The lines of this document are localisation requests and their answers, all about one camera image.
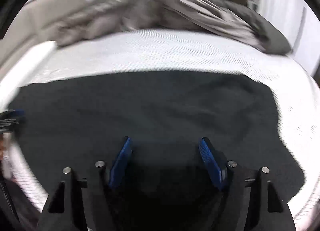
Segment white pillow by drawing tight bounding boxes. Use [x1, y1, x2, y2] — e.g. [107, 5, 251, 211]
[1, 41, 56, 107]

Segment beige upholstered headboard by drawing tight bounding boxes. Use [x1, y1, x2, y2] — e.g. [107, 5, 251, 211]
[1, 0, 86, 77]

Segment black pants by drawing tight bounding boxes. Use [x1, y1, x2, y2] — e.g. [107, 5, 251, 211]
[9, 71, 304, 230]

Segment person's left hand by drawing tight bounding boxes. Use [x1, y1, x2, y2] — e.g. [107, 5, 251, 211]
[1, 133, 12, 180]

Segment grey duvet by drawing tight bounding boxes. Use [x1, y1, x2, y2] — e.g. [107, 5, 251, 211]
[54, 0, 291, 55]

